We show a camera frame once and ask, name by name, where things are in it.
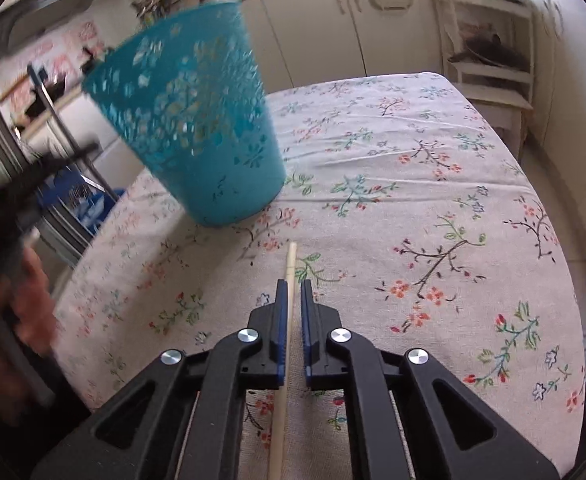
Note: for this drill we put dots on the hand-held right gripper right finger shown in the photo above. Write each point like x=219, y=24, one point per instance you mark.
x=307, y=330

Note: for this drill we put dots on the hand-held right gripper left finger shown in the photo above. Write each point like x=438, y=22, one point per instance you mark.
x=283, y=330

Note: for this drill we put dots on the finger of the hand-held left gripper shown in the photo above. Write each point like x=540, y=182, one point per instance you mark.
x=58, y=165

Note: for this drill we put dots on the single wooden chopstick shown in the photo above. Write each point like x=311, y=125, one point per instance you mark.
x=291, y=260

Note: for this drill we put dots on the teal perforated plastic basket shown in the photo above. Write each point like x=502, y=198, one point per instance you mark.
x=208, y=160

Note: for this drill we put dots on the person's left hand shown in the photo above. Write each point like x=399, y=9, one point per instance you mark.
x=33, y=310

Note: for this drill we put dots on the blue patterned bag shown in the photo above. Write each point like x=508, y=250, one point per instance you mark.
x=88, y=205

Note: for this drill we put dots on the black wok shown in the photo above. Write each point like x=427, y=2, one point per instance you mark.
x=48, y=97

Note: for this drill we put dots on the range hood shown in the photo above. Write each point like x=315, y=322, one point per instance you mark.
x=48, y=5

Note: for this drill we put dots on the floral tablecloth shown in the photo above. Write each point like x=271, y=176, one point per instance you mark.
x=423, y=185

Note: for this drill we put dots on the white step shelf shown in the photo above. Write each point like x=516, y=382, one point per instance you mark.
x=493, y=85

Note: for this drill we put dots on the dark pan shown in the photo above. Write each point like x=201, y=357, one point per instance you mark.
x=488, y=50

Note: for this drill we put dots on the metal door frame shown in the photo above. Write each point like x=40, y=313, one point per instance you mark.
x=3, y=135

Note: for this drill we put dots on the pink wall stickers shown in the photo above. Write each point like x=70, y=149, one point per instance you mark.
x=73, y=40

